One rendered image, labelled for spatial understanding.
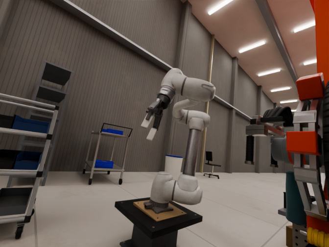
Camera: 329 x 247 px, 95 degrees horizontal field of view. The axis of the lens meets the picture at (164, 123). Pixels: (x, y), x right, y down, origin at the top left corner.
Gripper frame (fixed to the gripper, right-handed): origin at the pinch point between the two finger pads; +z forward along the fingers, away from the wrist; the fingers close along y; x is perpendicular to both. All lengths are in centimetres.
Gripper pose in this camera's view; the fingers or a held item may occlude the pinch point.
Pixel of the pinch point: (147, 132)
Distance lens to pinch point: 71.2
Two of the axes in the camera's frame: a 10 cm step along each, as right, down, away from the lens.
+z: -3.7, 8.2, -4.3
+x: 9.3, 2.9, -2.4
